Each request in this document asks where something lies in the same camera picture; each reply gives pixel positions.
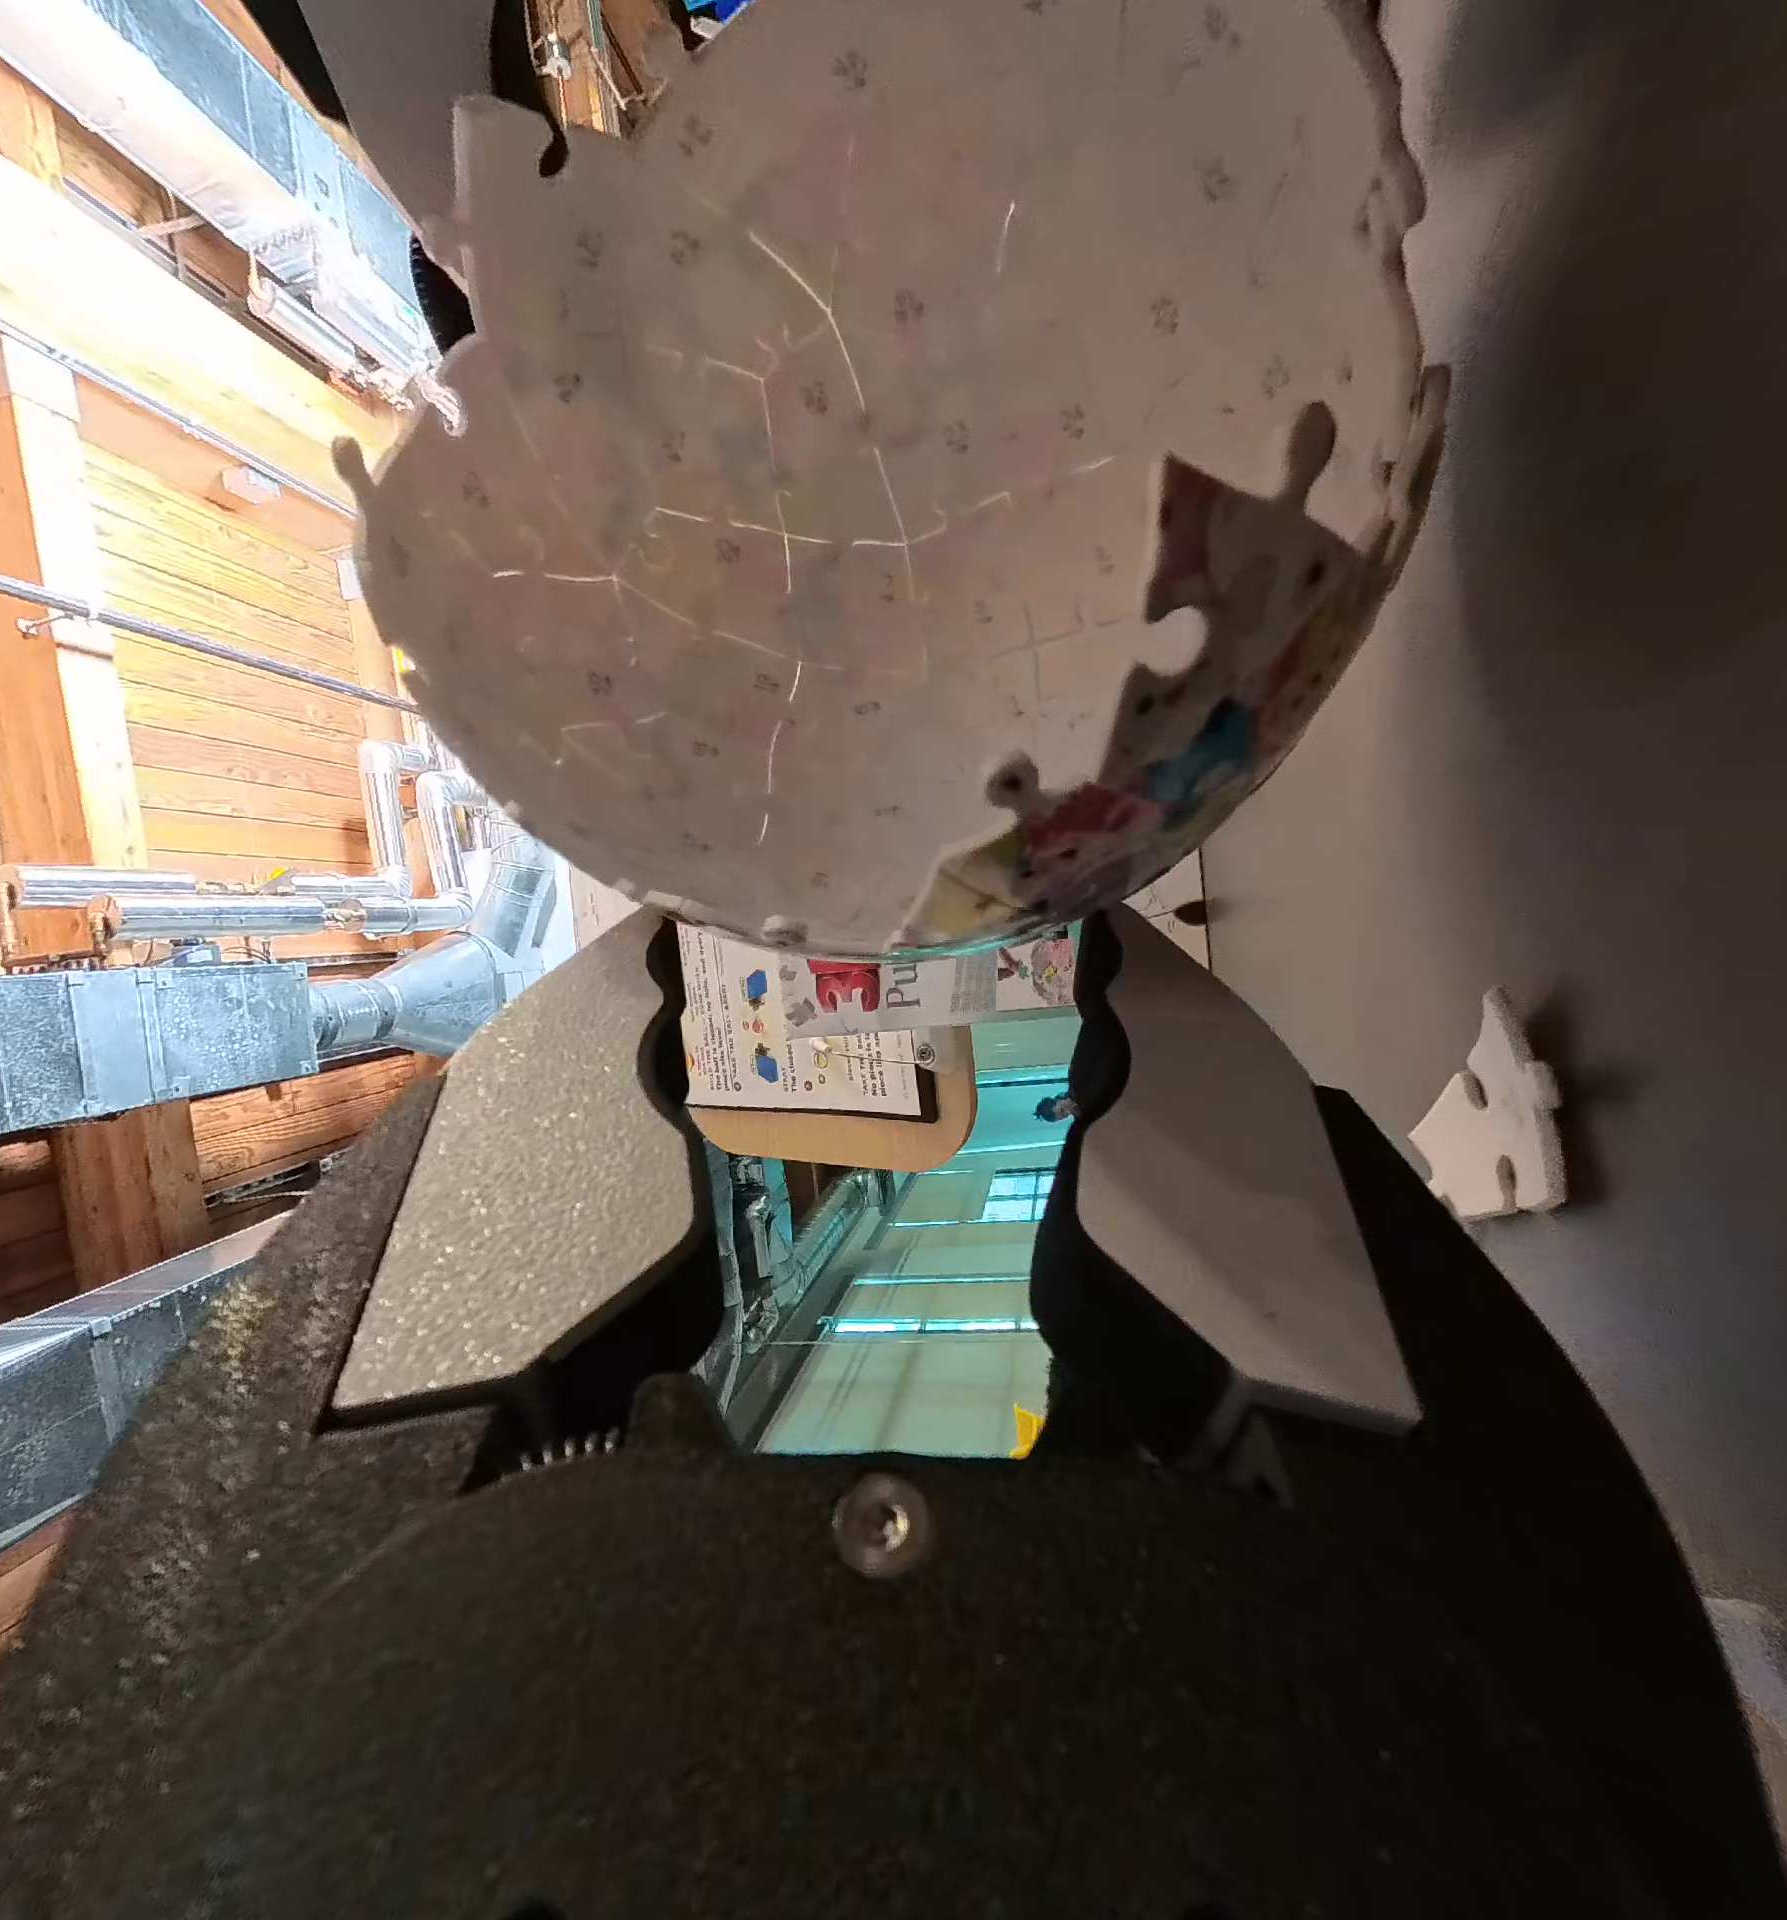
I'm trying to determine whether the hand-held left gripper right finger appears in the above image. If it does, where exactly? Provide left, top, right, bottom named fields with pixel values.
left=1033, top=904, right=1426, bottom=1468

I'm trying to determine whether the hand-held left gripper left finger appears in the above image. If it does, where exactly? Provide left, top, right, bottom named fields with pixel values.
left=331, top=911, right=725, bottom=1429

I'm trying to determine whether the black framed printed sheet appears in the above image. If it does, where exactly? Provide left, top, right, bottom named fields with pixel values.
left=679, top=922, right=940, bottom=1119

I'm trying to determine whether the large window with blinds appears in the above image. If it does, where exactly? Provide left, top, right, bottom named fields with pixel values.
left=700, top=1051, right=1056, bottom=1458

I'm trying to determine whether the partly built puzzle ball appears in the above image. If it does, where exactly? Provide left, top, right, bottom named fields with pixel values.
left=331, top=0, right=1453, bottom=964

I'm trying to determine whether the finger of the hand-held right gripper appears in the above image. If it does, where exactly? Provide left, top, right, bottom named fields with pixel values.
left=296, top=0, right=538, bottom=244

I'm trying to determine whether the white puzzle piece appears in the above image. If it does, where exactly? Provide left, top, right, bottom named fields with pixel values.
left=1407, top=987, right=1569, bottom=1220

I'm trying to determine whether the rectangular silver air duct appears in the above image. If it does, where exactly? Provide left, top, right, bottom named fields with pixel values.
left=0, top=1212, right=296, bottom=1596
left=0, top=0, right=448, bottom=384

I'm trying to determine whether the silver ventilation duct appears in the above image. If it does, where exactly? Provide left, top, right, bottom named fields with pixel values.
left=0, top=733, right=573, bottom=1155

